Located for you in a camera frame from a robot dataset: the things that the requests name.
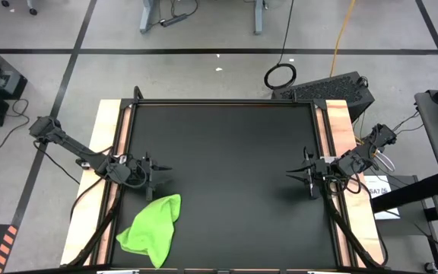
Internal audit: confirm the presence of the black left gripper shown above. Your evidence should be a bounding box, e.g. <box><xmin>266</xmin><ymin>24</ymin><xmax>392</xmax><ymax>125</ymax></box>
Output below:
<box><xmin>126</xmin><ymin>151</ymin><xmax>173</xmax><ymax>202</ymax></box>

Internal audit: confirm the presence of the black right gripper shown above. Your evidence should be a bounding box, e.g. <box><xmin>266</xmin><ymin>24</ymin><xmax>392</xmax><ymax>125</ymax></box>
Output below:
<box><xmin>286</xmin><ymin>146</ymin><xmax>336</xmax><ymax>201</ymax></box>

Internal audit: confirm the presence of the green microfiber towel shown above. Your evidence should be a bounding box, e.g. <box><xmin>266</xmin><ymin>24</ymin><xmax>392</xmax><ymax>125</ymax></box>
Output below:
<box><xmin>116</xmin><ymin>193</ymin><xmax>183</xmax><ymax>269</ymax></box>

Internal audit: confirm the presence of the white paper sheet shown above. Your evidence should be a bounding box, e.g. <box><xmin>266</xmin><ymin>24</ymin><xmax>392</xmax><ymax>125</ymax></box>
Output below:
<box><xmin>363</xmin><ymin>174</ymin><xmax>401</xmax><ymax>221</ymax></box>

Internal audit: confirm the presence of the black perforated computer tower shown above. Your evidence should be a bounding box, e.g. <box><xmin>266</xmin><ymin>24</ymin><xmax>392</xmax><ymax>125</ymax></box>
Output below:
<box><xmin>271</xmin><ymin>71</ymin><xmax>376</xmax><ymax>123</ymax></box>

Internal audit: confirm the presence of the black side table leg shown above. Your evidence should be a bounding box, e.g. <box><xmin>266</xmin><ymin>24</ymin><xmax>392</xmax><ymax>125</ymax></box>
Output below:
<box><xmin>370</xmin><ymin>173</ymin><xmax>438</xmax><ymax>214</ymax></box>

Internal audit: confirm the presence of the black power strip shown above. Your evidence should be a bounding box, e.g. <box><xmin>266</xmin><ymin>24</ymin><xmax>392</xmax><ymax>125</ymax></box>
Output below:
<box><xmin>160</xmin><ymin>13</ymin><xmax>189</xmax><ymax>28</ymax></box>

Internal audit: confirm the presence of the grey desk leg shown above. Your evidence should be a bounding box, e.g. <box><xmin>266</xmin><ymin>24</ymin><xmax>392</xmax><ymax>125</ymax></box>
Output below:
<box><xmin>253</xmin><ymin>0</ymin><xmax>265</xmax><ymax>36</ymax></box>
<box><xmin>139</xmin><ymin>0</ymin><xmax>156</xmax><ymax>34</ymax></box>

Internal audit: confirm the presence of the black hanging coiled cable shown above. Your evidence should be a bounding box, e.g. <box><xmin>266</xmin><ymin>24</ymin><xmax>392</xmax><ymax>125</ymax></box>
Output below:
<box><xmin>263</xmin><ymin>0</ymin><xmax>298</xmax><ymax>91</ymax></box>

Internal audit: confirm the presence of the yellow hanging cable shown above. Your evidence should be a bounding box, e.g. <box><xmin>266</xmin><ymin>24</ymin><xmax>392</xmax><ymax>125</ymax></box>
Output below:
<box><xmin>329</xmin><ymin>0</ymin><xmax>357</xmax><ymax>78</ymax></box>

